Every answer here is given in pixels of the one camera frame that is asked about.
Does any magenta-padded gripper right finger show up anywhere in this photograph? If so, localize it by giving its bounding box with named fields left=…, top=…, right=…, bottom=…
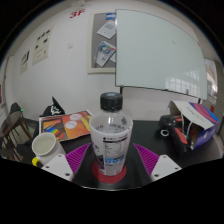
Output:
left=128, top=143, right=183, bottom=188

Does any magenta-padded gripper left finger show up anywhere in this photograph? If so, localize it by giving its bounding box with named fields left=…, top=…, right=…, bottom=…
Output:
left=40, top=142, right=98, bottom=188

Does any clear black-capped drink bottle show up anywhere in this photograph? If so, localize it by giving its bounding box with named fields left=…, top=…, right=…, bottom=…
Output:
left=88, top=92, right=134, bottom=177

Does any black and red hand tool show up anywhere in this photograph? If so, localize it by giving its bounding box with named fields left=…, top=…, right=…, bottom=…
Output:
left=158, top=114, right=191, bottom=154

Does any colourful printed book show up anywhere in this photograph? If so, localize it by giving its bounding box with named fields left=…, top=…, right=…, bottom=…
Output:
left=38, top=110, right=94, bottom=143

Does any flat round red coaster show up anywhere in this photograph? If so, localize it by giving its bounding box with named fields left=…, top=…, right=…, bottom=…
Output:
left=91, top=161, right=128, bottom=184

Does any black jacket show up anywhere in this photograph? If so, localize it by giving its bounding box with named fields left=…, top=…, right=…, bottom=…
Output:
left=41, top=95, right=65, bottom=118

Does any open blue and white box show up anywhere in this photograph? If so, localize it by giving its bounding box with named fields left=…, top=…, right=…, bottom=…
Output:
left=166, top=99, right=222, bottom=150

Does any round wooden side table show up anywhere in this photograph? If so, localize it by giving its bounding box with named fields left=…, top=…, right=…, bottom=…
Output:
left=0, top=109, right=33, bottom=158

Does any large whiteboard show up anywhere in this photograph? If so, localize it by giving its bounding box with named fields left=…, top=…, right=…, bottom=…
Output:
left=114, top=8, right=209, bottom=101

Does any grey notice board with papers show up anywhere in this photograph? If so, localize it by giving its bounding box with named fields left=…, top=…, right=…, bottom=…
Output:
left=87, top=12, right=118, bottom=75

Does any white mug with yellow handle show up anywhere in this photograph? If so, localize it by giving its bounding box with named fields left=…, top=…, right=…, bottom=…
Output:
left=31, top=132, right=68, bottom=168

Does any small white wall poster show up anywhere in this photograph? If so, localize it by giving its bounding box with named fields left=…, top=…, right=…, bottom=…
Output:
left=19, top=49, right=31, bottom=75

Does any large white wall poster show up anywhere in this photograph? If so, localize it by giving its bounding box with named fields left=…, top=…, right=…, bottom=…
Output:
left=32, top=26, right=55, bottom=66

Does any red lettered wall sign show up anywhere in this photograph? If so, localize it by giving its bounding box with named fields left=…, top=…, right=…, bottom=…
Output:
left=68, top=8, right=87, bottom=20

